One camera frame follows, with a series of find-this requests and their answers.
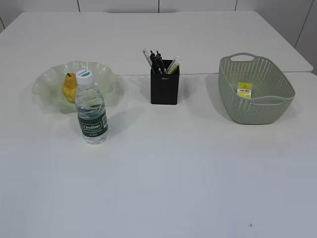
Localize black gel pen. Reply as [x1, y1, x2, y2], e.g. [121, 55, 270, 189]
[155, 51, 164, 74]
[150, 51, 161, 73]
[156, 51, 167, 74]

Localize clear plastic ruler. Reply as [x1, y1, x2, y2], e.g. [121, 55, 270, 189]
[142, 49, 153, 67]

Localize clear water bottle green label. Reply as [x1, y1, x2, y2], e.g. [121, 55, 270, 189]
[75, 69, 109, 144]

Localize yellow waste paper packaging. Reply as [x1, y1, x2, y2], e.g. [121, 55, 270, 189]
[237, 82, 253, 99]

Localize yellow pear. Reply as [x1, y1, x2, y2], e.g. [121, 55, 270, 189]
[62, 73, 78, 103]

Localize black square pen holder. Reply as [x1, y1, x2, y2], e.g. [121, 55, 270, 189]
[150, 66, 180, 105]

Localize green wavy glass plate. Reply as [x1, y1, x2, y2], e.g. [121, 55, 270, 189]
[32, 61, 118, 113]

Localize green woven plastic basket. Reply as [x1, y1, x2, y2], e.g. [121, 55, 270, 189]
[218, 53, 295, 125]

